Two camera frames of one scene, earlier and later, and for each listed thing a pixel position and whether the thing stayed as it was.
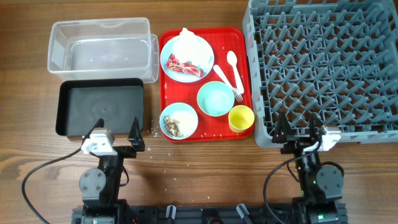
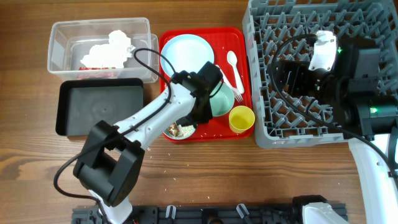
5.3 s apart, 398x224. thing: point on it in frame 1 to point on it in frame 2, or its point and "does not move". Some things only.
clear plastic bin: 103,48 does not move
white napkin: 188,47 to 111,55
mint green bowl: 216,99 does not move
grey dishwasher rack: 337,59 does not move
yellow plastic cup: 240,118 does not move
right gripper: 297,146 to 288,78
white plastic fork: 236,92 does not move
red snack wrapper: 172,63 to 95,68
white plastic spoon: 232,60 does not move
